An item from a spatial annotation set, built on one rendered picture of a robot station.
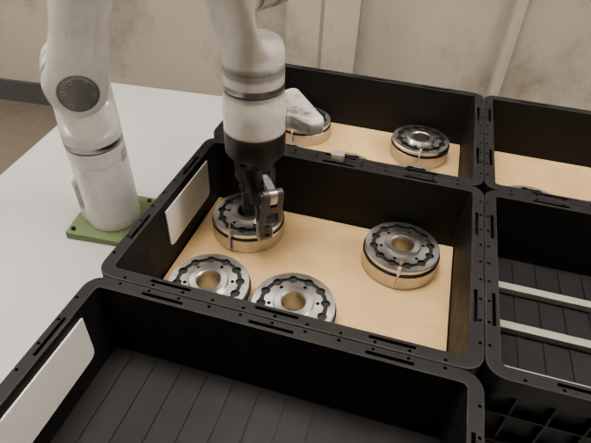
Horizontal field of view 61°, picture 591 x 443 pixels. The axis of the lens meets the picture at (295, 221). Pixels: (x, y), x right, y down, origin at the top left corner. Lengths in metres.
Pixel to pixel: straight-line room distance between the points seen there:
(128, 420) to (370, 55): 2.03
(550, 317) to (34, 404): 0.59
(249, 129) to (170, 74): 2.09
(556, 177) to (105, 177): 0.77
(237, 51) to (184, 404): 0.37
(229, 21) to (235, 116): 0.11
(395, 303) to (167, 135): 0.76
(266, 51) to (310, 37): 1.70
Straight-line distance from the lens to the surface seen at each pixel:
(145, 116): 1.33
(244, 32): 0.52
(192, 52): 2.56
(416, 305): 0.66
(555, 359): 0.68
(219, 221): 0.71
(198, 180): 0.71
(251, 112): 0.56
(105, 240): 0.94
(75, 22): 0.73
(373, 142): 0.96
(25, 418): 0.53
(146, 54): 2.66
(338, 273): 0.68
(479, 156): 0.78
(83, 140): 0.83
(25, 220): 1.06
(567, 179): 0.99
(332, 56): 2.25
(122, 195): 0.90
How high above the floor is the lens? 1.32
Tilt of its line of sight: 40 degrees down
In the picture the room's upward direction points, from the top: 3 degrees clockwise
